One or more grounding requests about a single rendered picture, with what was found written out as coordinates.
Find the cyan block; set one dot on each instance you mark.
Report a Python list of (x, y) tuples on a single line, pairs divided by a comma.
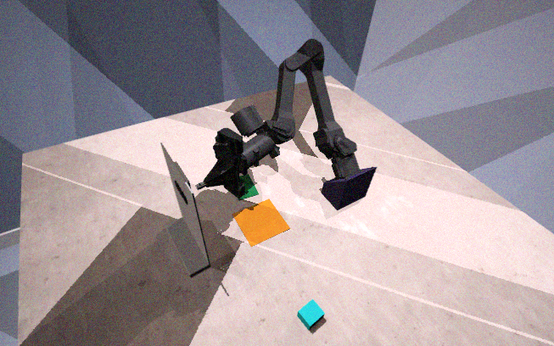
[(310, 314)]

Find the orange square zone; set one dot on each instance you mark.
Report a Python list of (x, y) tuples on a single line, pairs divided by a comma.
[(260, 222)]

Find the green square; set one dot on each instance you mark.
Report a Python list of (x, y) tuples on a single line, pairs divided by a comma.
[(250, 189)]

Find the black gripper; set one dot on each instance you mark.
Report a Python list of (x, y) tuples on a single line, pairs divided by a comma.
[(237, 159)]

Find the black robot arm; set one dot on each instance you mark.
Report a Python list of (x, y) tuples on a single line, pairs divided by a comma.
[(330, 138)]

